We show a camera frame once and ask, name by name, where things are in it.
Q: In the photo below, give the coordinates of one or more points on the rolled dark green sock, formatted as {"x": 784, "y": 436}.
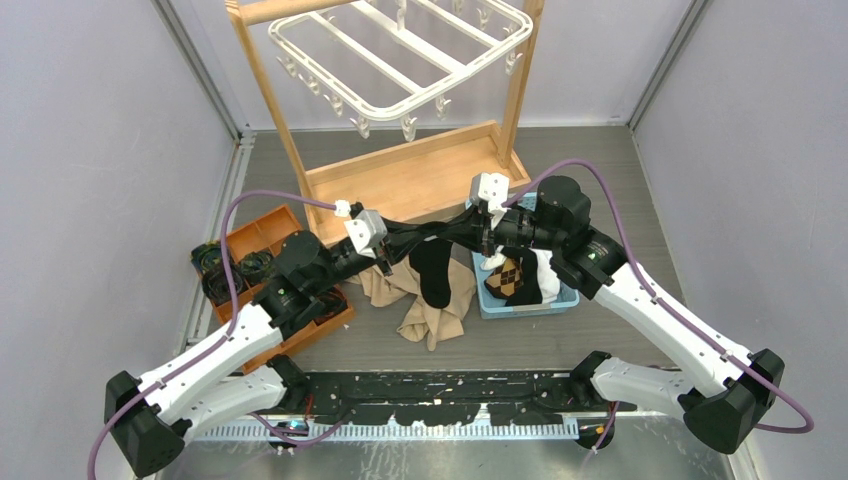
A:
{"x": 250, "y": 271}

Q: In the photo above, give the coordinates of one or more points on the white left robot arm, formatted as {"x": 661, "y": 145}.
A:
{"x": 152, "y": 417}

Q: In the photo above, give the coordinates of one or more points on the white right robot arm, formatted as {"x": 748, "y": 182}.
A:
{"x": 720, "y": 393}

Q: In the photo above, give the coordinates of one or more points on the white plastic clip hanger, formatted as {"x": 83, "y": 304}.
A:
{"x": 384, "y": 61}

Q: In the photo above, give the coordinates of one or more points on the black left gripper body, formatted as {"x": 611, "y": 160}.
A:
{"x": 344, "y": 266}

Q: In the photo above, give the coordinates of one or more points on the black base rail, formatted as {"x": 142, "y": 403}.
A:
{"x": 439, "y": 398}

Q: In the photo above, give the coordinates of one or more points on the orange compartment tray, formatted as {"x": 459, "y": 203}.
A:
{"x": 269, "y": 232}

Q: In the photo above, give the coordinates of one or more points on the beige crumpled cloth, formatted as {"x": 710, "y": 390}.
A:
{"x": 422, "y": 322}

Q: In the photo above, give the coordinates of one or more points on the brown argyle sock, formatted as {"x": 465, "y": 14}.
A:
{"x": 505, "y": 280}

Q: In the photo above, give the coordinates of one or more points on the wooden hanger stand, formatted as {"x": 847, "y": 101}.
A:
{"x": 321, "y": 158}

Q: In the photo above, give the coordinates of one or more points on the rolled black sock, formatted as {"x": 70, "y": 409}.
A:
{"x": 334, "y": 302}

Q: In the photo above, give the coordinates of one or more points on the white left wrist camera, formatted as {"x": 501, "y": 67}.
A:
{"x": 366, "y": 228}

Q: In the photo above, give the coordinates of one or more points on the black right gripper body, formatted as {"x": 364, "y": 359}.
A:
{"x": 517, "y": 228}

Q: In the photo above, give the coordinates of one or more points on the light blue plastic basket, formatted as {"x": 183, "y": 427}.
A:
{"x": 493, "y": 308}

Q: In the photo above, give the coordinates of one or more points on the rolled dark patterned sock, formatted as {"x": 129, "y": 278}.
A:
{"x": 208, "y": 257}

